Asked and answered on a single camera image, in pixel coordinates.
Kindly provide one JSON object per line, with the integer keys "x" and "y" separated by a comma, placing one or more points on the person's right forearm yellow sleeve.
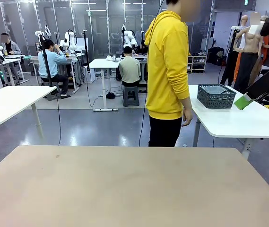
{"x": 185, "y": 102}

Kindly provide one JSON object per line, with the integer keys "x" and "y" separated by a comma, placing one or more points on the person's right hand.
{"x": 188, "y": 116}

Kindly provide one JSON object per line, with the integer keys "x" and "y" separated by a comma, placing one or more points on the large white table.
{"x": 231, "y": 123}
{"x": 18, "y": 99}

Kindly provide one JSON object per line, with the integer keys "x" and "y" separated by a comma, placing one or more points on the black hanging trousers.
{"x": 230, "y": 68}

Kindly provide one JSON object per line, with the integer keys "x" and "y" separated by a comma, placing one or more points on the bare mannequin with dark skirt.
{"x": 247, "y": 45}

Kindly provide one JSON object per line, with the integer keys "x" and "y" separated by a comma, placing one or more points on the seated person grey jacket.
{"x": 11, "y": 48}

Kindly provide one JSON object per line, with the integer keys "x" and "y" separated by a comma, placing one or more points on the black bag pile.
{"x": 215, "y": 56}

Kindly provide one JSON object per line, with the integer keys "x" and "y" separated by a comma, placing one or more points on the black tripod stand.
{"x": 45, "y": 56}
{"x": 86, "y": 52}

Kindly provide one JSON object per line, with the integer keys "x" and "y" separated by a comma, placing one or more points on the man in light blue shirt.
{"x": 49, "y": 63}

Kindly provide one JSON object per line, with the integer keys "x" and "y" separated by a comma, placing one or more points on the wooden shoe rack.
{"x": 196, "y": 63}

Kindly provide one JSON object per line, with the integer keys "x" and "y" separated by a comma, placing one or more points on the long white work desk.
{"x": 72, "y": 59}

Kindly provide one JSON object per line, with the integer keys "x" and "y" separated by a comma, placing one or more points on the person in yellow hoodie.
{"x": 165, "y": 71}

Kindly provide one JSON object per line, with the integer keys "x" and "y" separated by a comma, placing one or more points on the white computer case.
{"x": 90, "y": 74}

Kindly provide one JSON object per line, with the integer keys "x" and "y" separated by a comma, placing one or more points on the white height-adjustable desk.
{"x": 103, "y": 63}

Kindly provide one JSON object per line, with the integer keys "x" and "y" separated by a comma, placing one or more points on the black sneakers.
{"x": 110, "y": 96}

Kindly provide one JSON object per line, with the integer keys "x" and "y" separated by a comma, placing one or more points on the seated person black cap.
{"x": 143, "y": 47}

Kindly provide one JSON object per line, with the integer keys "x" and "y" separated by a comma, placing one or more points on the small white object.
{"x": 111, "y": 58}

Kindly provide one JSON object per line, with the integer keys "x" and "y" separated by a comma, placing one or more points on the grey plastic stool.
{"x": 130, "y": 94}

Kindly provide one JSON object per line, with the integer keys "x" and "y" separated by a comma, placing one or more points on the seated person beige shirt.
{"x": 129, "y": 68}

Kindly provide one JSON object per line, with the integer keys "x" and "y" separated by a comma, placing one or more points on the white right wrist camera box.
{"x": 256, "y": 29}

